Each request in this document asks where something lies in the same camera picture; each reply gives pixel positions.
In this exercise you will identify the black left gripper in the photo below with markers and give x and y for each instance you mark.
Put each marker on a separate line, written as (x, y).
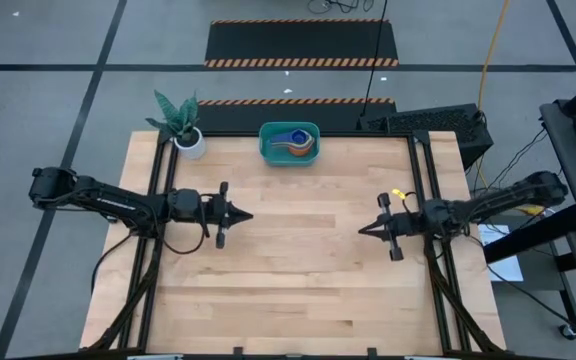
(213, 210)

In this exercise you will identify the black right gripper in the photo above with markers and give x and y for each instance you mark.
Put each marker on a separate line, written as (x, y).
(403, 225)

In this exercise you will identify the large orange measuring cup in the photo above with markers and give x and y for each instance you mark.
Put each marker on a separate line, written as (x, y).
(302, 151)

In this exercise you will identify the green measuring cup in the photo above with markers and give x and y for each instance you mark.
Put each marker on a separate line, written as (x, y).
(310, 137)

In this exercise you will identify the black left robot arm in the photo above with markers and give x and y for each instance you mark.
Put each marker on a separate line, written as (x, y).
(118, 202)

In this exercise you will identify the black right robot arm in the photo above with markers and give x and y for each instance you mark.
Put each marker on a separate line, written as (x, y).
(493, 200)

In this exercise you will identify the teal plastic basket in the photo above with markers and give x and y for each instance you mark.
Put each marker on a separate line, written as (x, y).
(273, 157)

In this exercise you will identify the yellow tag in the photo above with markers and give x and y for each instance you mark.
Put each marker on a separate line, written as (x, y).
(398, 193)

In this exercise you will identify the white plant pot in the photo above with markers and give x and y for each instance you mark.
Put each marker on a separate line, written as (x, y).
(191, 147)

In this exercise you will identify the narrow black hazard-striped mat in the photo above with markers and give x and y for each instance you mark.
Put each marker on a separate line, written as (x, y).
(248, 117)

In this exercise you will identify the green snake plant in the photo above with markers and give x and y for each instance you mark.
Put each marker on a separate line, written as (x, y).
(178, 117)

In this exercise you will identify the black perforated computer case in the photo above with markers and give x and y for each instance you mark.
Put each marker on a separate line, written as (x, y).
(433, 125)

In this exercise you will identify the white paper sheet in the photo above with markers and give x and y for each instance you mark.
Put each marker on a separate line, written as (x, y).
(505, 265)

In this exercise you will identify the yellow plug connector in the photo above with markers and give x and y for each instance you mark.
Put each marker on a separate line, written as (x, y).
(535, 210)

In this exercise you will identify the large black hazard-striped mat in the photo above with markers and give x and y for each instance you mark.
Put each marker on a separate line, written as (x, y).
(298, 42)

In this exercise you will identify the black desk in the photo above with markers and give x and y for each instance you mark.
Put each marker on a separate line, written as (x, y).
(573, 175)

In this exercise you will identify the black caster wheel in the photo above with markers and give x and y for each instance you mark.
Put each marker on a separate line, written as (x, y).
(566, 331)

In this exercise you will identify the black edge bracket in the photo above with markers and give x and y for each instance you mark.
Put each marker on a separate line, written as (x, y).
(238, 352)
(372, 352)

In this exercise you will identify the black metal table frame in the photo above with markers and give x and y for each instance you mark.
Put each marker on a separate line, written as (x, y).
(145, 300)

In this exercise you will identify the silver metal bracket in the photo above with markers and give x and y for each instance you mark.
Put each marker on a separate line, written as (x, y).
(155, 358)
(433, 358)

